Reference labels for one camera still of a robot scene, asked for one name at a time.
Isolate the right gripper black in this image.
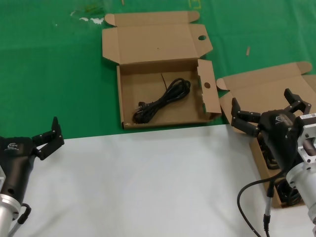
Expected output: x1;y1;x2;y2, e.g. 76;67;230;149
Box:
231;88;314;170

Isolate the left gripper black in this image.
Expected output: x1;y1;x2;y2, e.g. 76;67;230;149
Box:
0;116;65;202

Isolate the open brown cardboard box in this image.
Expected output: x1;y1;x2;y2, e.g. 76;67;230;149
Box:
101;10;223;130
216;61;316;209

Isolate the green table cloth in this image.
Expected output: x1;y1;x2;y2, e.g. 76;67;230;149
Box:
0;0;316;143

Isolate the right silver wrist camera mount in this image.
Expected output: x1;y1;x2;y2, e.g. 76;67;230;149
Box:
295;112;316;165

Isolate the left arm cable with plug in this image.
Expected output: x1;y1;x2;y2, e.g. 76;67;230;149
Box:
7;202;32;237

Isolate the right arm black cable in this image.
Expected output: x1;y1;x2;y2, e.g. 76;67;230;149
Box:
237;166;291;237

